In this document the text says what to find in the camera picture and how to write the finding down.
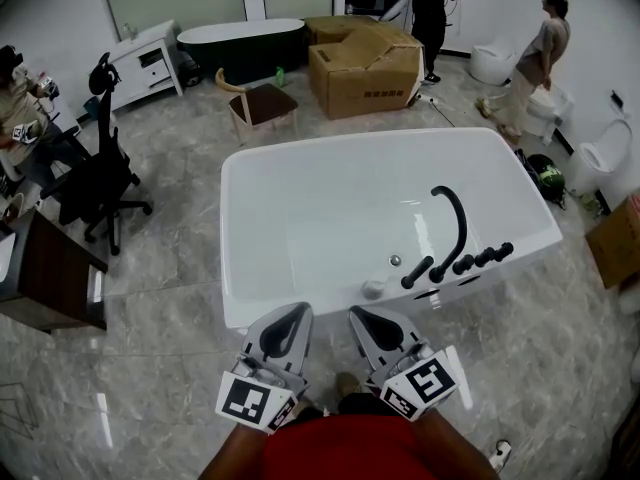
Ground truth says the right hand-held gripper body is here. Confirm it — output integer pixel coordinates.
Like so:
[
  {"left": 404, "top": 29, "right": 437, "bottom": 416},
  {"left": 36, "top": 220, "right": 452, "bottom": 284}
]
[{"left": 369, "top": 345, "right": 460, "bottom": 422}]

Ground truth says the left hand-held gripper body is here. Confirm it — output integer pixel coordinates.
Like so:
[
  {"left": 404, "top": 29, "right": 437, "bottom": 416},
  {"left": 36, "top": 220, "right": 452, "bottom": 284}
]
[{"left": 214, "top": 352, "right": 309, "bottom": 435}]

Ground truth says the white bathtub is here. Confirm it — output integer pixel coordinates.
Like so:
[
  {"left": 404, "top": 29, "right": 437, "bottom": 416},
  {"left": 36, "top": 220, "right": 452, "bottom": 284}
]
[{"left": 219, "top": 126, "right": 564, "bottom": 333}]

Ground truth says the person's right forearm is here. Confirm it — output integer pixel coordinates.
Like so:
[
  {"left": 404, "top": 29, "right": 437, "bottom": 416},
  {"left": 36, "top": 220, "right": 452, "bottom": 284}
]
[{"left": 414, "top": 410, "right": 495, "bottom": 480}]

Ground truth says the person's left forearm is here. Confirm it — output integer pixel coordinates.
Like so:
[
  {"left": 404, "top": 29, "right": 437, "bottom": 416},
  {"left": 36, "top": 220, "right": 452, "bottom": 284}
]
[{"left": 199, "top": 424, "right": 281, "bottom": 480}]

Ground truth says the dark oval bathtub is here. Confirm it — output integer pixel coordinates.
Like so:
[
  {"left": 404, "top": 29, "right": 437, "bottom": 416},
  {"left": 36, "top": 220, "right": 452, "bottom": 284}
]
[{"left": 176, "top": 17, "right": 307, "bottom": 87}]

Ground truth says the person's brown shoe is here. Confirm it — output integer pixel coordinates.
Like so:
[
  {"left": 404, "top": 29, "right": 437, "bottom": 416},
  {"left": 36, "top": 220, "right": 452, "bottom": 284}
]
[{"left": 335, "top": 371, "right": 363, "bottom": 400}]

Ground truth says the black hand shower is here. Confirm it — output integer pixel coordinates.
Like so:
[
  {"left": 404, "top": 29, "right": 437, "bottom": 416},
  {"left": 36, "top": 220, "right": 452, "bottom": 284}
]
[{"left": 400, "top": 256, "right": 436, "bottom": 290}]

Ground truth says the person's red shirt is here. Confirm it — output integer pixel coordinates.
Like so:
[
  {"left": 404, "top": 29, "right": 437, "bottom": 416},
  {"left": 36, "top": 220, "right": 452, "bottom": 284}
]
[{"left": 259, "top": 414, "right": 441, "bottom": 480}]

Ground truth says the white power strip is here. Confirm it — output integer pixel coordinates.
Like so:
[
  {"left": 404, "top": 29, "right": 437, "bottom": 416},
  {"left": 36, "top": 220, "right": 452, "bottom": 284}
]
[{"left": 489, "top": 439, "right": 513, "bottom": 472}]

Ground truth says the black and green helmet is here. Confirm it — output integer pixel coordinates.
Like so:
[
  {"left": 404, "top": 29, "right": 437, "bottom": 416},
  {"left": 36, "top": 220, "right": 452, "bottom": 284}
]
[{"left": 524, "top": 153, "right": 568, "bottom": 202}]

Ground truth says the dark wooden vanity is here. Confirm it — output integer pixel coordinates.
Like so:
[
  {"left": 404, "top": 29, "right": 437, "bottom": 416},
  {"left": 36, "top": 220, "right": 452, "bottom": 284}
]
[{"left": 0, "top": 210, "right": 109, "bottom": 333}]

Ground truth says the black office chair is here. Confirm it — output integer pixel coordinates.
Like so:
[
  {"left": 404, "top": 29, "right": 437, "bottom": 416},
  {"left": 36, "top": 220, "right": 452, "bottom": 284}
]
[{"left": 41, "top": 51, "right": 154, "bottom": 257}]

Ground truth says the wooden chair with dark seat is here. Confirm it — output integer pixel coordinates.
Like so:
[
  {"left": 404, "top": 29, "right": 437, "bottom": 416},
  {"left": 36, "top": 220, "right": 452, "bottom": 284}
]
[{"left": 214, "top": 67, "right": 301, "bottom": 145}]

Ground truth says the cardboard box with red print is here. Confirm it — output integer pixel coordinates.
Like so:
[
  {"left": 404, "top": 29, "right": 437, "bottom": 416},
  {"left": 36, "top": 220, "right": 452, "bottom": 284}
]
[{"left": 584, "top": 193, "right": 640, "bottom": 291}]

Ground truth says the tall white toilet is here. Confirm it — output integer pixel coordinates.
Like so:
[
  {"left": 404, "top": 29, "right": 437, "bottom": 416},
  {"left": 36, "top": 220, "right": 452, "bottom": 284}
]
[{"left": 567, "top": 117, "right": 634, "bottom": 197}]

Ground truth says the large cardboard box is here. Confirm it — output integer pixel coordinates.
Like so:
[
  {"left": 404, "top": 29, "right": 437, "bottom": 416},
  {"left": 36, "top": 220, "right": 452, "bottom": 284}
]
[{"left": 307, "top": 26, "right": 426, "bottom": 121}]

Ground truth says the round white toilet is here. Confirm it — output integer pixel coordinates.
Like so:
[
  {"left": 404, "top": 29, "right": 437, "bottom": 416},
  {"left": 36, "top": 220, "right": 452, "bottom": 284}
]
[{"left": 469, "top": 42, "right": 517, "bottom": 87}]

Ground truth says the white cabinet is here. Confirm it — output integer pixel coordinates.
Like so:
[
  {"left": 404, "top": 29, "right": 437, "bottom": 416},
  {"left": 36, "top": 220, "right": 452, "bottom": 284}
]
[{"left": 106, "top": 19, "right": 186, "bottom": 112}]

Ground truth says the flat cardboard box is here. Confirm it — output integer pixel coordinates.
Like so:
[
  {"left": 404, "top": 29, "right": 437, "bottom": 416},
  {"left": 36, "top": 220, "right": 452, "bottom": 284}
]
[{"left": 303, "top": 15, "right": 377, "bottom": 46}]

